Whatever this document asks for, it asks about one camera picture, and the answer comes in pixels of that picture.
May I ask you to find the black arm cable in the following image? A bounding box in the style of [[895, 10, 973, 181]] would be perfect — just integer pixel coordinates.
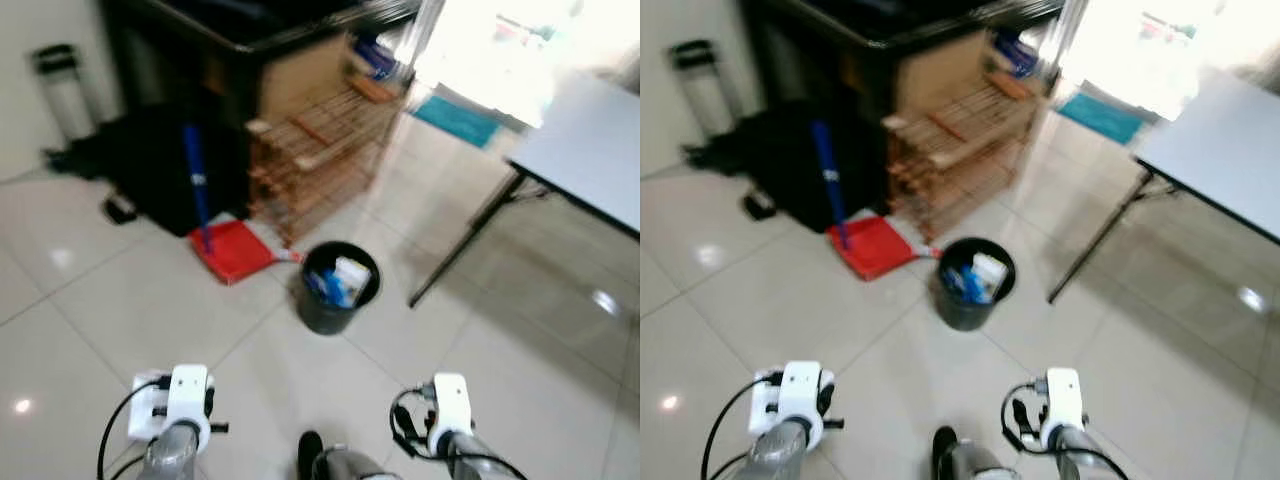
[[700, 375, 781, 480], [97, 378, 166, 480], [1000, 378, 1051, 456], [388, 385, 441, 461]]

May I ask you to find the black luggage trolley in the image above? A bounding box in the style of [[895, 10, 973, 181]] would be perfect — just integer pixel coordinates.
[[668, 38, 741, 151], [30, 42, 101, 161]]

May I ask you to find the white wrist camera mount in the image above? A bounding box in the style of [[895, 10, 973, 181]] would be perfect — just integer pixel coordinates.
[[428, 372, 474, 459], [1040, 367, 1086, 453], [128, 363, 216, 451], [750, 360, 836, 451]]

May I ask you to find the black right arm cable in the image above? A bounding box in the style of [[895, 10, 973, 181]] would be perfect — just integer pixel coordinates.
[[388, 385, 441, 461], [1000, 378, 1051, 456]]

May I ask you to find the black glossy cabinet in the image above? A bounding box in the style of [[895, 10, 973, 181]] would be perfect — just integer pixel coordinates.
[[740, 0, 1066, 126], [100, 0, 421, 131]]

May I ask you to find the blue plastic wrapper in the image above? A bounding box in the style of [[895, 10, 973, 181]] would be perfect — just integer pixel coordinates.
[[305, 265, 348, 308], [942, 262, 986, 304]]

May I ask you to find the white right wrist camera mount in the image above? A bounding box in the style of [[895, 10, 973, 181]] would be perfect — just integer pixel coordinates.
[[1040, 367, 1086, 453], [428, 372, 474, 459]]

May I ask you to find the silver robot right leg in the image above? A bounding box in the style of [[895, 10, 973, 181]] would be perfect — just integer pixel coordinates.
[[955, 445, 1021, 480], [320, 447, 396, 480]]

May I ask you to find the black fabric bag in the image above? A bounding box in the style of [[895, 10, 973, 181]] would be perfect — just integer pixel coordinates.
[[685, 100, 891, 233], [45, 100, 251, 236]]

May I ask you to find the red dustpan with blue handle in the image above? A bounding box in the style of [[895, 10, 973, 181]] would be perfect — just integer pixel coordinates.
[[180, 125, 291, 288], [810, 120, 931, 283]]

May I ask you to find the brown cardboard box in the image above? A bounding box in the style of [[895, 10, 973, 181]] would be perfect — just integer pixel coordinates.
[[258, 35, 356, 126], [897, 30, 996, 121]]

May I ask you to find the wooden slatted rack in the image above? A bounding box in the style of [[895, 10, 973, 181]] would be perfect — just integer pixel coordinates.
[[883, 72, 1046, 244], [245, 75, 411, 246]]

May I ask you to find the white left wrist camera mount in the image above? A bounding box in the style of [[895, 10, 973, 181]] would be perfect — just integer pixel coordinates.
[[750, 360, 836, 451], [128, 363, 216, 451]]

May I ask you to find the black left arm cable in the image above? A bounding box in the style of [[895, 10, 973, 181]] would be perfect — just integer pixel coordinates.
[[700, 375, 781, 480], [97, 378, 166, 480]]

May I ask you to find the grey table with black legs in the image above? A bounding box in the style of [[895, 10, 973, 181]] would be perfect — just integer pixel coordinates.
[[408, 68, 641, 309], [1047, 65, 1280, 304]]

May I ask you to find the teal floor mat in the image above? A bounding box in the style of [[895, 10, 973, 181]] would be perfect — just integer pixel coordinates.
[[1055, 90, 1146, 146], [412, 93, 503, 149]]

